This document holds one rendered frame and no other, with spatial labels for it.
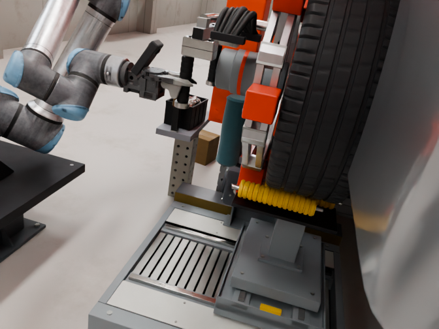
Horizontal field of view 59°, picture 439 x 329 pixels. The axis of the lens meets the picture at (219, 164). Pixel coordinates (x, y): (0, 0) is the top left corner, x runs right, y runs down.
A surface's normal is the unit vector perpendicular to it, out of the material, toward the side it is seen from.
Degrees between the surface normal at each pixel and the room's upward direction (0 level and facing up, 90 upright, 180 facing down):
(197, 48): 90
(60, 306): 0
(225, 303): 90
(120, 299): 0
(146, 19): 90
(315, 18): 52
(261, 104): 90
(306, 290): 0
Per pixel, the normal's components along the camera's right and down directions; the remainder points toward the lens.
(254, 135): -0.24, 0.37
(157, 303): 0.16, -0.90
